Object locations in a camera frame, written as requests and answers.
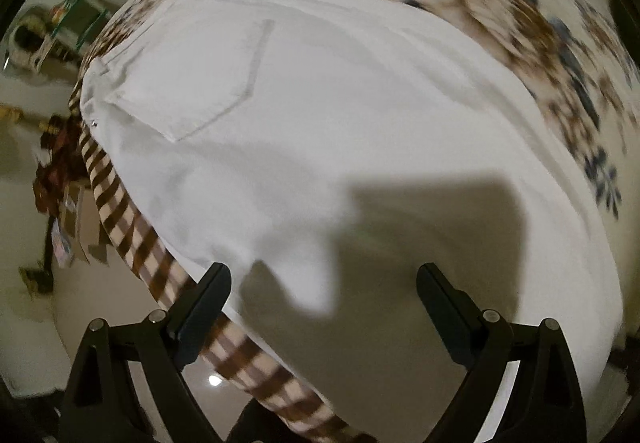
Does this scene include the brown clutter pile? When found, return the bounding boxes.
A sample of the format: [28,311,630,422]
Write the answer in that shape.
[32,115,88,218]

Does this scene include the white denim pants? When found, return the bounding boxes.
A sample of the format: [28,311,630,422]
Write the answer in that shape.
[80,0,622,442]

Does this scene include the floral plush blanket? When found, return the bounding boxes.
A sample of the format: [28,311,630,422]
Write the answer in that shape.
[70,0,639,442]

